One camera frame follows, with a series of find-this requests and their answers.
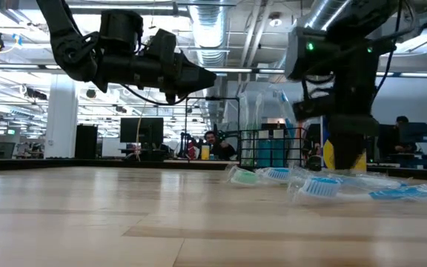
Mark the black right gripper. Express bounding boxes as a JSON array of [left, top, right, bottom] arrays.
[[293, 92, 380, 171]]

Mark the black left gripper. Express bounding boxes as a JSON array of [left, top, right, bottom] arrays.
[[139, 53, 217, 104]]

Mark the blue toothbrush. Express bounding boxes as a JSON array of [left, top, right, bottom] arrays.
[[257, 166, 403, 188], [275, 88, 298, 149], [287, 174, 427, 205]]

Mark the green toothbrush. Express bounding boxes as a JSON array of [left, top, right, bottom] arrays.
[[239, 90, 265, 166], [228, 165, 262, 187]]

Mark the teal mouthwash bottle white cap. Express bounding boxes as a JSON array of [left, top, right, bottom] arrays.
[[271, 129, 286, 168], [256, 129, 273, 168]]

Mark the Lysol wipes canister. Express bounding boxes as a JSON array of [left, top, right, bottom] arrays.
[[321, 114, 368, 171]]

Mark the long LED light bar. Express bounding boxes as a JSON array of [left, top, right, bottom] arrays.
[[0, 62, 427, 78]]

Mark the black desktop monitor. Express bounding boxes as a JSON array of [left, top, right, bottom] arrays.
[[119, 116, 165, 144]]

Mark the dark desktop monitor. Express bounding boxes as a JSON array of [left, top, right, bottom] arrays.
[[397, 122, 427, 144]]

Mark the black cabinet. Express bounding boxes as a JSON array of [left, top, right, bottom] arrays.
[[74, 124, 99, 160]]

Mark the white square pillar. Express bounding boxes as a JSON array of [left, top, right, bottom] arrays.
[[44, 73, 79, 159]]

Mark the black metal frame stand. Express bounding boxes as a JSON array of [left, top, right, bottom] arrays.
[[185, 96, 241, 164]]

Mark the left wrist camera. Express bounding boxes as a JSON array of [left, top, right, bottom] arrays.
[[147, 28, 178, 56]]

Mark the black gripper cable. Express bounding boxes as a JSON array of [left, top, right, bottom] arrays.
[[119, 84, 191, 107]]

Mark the black wire basket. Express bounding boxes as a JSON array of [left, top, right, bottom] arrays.
[[238, 128, 308, 168]]

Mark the smooth silver air duct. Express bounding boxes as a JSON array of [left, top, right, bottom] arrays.
[[272, 0, 348, 71]]

